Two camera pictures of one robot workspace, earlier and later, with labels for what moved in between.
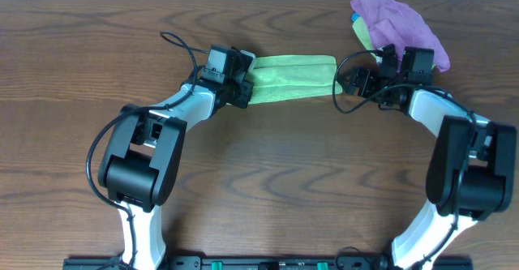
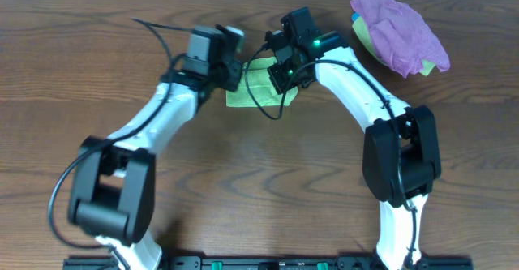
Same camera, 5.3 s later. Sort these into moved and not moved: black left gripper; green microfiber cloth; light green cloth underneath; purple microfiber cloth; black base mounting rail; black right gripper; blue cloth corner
Moved: green microfiber cloth; black left gripper; black right gripper
Not moved: black base mounting rail; purple microfiber cloth; light green cloth underneath; blue cloth corner
